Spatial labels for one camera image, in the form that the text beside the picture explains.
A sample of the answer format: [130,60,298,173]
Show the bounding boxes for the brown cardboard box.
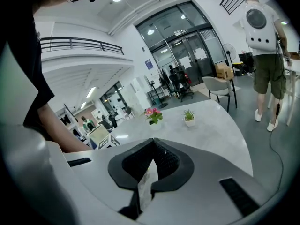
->
[214,63,235,80]

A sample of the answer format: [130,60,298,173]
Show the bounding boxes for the person's black clothing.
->
[0,0,56,140]

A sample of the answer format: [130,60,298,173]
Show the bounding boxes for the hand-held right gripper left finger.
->
[63,137,155,220]

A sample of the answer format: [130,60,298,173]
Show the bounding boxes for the black cable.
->
[269,102,285,192]

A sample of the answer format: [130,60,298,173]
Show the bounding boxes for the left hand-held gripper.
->
[97,134,121,150]

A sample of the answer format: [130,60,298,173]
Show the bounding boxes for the small green potted plant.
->
[182,109,196,128]

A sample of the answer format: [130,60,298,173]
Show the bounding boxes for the grey chair with black legs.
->
[202,76,238,112]

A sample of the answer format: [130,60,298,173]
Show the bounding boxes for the pink flower potted plant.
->
[144,107,164,129]

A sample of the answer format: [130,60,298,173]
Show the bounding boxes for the white desk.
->
[283,55,300,126]

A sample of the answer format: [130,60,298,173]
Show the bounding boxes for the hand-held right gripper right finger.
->
[140,137,266,225]

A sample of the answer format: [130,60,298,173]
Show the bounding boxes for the beige patterned round bucket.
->
[89,125,111,148]

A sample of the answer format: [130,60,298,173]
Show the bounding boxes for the black standing fan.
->
[144,75,169,109]
[222,43,236,68]

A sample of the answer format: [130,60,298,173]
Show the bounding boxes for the person's left forearm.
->
[37,102,92,153]

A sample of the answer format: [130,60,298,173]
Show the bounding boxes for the black office chair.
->
[168,66,195,103]

